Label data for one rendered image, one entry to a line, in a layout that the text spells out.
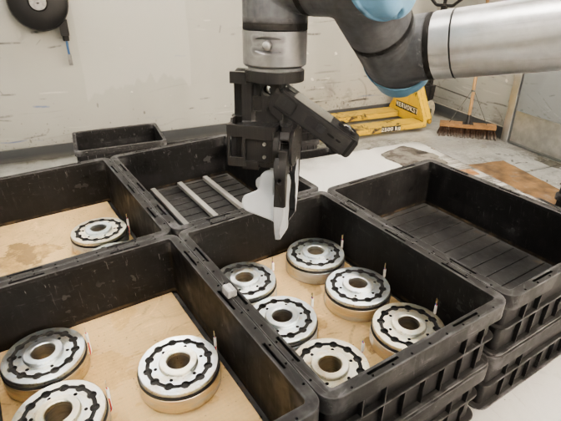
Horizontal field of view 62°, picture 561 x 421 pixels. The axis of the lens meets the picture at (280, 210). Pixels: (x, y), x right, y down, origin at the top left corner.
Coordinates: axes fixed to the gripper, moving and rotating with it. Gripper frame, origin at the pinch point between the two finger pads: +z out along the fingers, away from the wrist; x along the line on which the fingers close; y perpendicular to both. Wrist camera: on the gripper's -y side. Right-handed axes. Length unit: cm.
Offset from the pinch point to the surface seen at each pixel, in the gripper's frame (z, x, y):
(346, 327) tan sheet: 17.1, -1.3, -9.1
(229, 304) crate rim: 9.1, 7.9, 6.1
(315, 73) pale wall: 34, -372, 50
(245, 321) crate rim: 7.9, 12.1, 2.7
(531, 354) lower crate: 23.5, -9.6, -38.2
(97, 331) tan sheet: 17.7, 7.4, 27.0
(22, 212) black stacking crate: 14, -20, 61
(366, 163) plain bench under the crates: 24, -102, -8
